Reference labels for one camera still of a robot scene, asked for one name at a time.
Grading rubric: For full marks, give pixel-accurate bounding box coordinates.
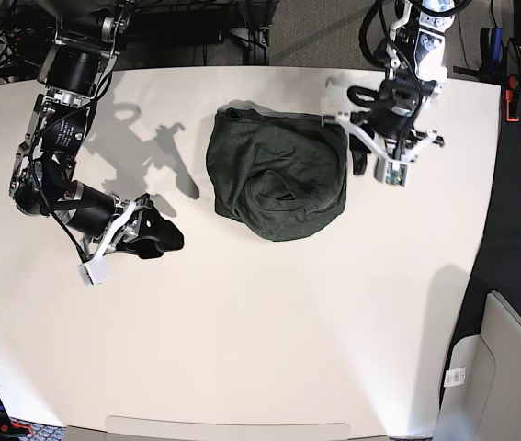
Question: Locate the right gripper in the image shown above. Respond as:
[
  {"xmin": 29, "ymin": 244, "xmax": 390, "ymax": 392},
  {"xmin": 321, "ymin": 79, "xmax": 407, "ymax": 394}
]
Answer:
[{"xmin": 75, "ymin": 192, "xmax": 186, "ymax": 261}]

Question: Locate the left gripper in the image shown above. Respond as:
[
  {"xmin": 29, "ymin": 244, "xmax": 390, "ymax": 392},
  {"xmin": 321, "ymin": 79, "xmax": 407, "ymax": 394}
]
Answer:
[{"xmin": 322, "ymin": 108, "xmax": 445, "ymax": 175}]

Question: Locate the dark green long-sleeve shirt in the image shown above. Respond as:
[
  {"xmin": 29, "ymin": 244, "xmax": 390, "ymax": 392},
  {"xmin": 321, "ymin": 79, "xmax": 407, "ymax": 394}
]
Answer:
[{"xmin": 206, "ymin": 107, "xmax": 348, "ymax": 242}]

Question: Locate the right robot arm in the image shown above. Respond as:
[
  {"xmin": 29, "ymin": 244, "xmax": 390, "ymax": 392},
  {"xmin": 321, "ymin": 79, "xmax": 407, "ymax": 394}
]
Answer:
[{"xmin": 9, "ymin": 1, "xmax": 184, "ymax": 263}]

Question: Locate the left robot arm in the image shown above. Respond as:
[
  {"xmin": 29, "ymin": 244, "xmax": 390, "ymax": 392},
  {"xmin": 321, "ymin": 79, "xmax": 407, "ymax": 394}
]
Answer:
[{"xmin": 334, "ymin": 1, "xmax": 469, "ymax": 186}]

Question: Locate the red clamp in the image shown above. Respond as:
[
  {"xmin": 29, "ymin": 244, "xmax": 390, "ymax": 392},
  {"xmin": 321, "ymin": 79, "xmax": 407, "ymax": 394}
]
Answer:
[{"xmin": 504, "ymin": 75, "xmax": 519, "ymax": 123}]

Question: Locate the beige plastic bin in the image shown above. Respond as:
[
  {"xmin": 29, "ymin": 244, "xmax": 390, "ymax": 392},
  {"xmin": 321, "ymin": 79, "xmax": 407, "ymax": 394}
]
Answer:
[{"xmin": 433, "ymin": 291, "xmax": 521, "ymax": 441}]

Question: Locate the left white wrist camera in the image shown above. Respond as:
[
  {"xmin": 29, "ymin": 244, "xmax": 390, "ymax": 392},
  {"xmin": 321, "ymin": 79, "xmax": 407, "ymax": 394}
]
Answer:
[{"xmin": 375, "ymin": 159, "xmax": 409, "ymax": 187}]

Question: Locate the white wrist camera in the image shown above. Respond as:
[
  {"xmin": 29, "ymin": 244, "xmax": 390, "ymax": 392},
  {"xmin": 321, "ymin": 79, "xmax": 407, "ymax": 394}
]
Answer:
[
  {"xmin": 77, "ymin": 258, "xmax": 110, "ymax": 287},
  {"xmin": 375, "ymin": 159, "xmax": 409, "ymax": 187}
]

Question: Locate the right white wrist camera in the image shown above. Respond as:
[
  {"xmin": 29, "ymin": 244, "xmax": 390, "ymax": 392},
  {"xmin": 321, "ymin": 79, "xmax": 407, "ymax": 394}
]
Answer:
[{"xmin": 77, "ymin": 258, "xmax": 110, "ymax": 287}]

